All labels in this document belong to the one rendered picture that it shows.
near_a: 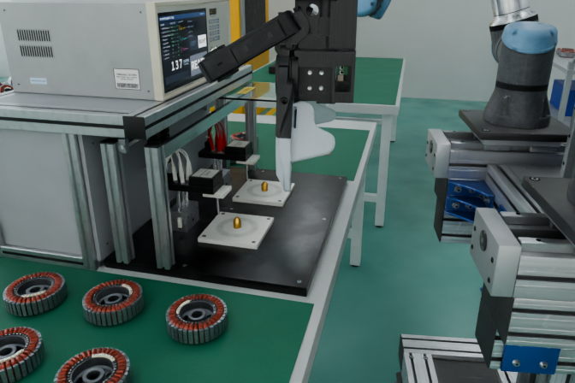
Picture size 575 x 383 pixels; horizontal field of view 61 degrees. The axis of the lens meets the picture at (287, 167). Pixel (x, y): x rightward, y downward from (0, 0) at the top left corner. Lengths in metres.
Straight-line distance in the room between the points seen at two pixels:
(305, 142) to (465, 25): 5.94
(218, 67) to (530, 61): 0.87
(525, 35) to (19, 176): 1.17
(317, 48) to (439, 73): 5.94
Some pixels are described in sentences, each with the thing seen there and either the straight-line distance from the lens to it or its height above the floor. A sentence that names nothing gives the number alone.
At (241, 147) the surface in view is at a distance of 1.39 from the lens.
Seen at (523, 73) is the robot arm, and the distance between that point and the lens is 1.26.
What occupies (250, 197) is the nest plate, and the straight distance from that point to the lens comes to 1.40.
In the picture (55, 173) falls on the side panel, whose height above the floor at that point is 0.97.
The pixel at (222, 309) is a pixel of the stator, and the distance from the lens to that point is 0.95.
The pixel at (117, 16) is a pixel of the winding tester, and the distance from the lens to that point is 1.13.
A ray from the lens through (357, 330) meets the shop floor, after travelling 2.16.
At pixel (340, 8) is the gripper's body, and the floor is 1.33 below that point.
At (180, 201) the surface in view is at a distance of 1.26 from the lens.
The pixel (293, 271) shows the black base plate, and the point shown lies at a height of 0.77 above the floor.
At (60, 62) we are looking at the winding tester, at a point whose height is 1.19.
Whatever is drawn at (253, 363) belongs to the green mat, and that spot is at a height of 0.75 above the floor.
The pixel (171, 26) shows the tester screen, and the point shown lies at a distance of 1.14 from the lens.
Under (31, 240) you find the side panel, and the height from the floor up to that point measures 0.80.
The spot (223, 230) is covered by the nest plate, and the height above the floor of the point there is 0.78.
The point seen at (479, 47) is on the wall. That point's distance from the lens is 6.44.
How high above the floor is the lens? 1.35
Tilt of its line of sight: 21 degrees down
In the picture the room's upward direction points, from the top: straight up
